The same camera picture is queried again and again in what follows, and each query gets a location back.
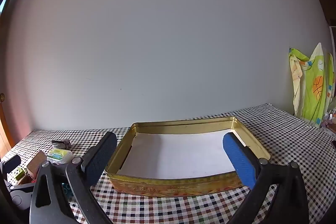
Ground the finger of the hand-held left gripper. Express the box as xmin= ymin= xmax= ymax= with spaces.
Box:
xmin=0 ymin=154 xmax=21 ymax=174
xmin=5 ymin=182 xmax=34 ymax=211

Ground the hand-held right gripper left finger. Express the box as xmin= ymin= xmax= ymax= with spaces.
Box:
xmin=29 ymin=132 xmax=117 ymax=224

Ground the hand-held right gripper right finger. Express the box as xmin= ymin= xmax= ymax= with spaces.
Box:
xmin=223 ymin=132 xmax=310 ymax=224

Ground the pinkish brown box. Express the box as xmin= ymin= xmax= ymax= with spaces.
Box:
xmin=26 ymin=150 xmax=48 ymax=178

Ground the clear green-label floss box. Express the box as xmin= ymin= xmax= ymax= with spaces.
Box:
xmin=47 ymin=148 xmax=73 ymax=165

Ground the bagged black cable bundle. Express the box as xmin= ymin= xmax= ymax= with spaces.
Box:
xmin=51 ymin=139 xmax=72 ymax=150

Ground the gold metal tin box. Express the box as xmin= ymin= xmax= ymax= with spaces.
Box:
xmin=105 ymin=116 xmax=271 ymax=198

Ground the brown wooden door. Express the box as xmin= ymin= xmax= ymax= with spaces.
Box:
xmin=0 ymin=93 xmax=12 ymax=159

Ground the white paper sheet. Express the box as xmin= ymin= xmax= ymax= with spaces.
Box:
xmin=119 ymin=132 xmax=247 ymax=180

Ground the checkered tablecloth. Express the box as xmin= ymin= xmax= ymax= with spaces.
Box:
xmin=0 ymin=103 xmax=336 ymax=224

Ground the green yellow printed cloth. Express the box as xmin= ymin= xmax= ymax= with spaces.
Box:
xmin=289 ymin=42 xmax=334 ymax=128

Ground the brown wooden wardrobe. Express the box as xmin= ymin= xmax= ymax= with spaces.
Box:
xmin=316 ymin=0 xmax=336 ymax=56

